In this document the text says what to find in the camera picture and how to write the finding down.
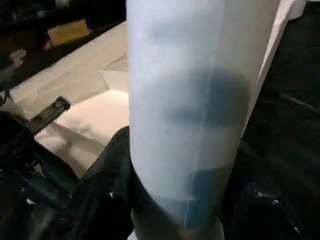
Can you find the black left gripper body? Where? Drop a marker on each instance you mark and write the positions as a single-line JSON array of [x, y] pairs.
[[30, 175]]

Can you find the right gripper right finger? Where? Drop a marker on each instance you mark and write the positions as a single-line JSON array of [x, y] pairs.
[[262, 215]]

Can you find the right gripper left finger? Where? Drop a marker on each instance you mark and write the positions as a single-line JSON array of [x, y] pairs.
[[105, 195]]

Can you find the white plastic table top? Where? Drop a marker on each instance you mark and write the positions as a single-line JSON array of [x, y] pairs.
[[87, 75]]

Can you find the white plastic table leg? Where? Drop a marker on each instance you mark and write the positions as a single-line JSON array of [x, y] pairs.
[[187, 87]]

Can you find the brown cardboard box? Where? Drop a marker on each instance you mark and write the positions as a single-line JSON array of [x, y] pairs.
[[67, 33]]

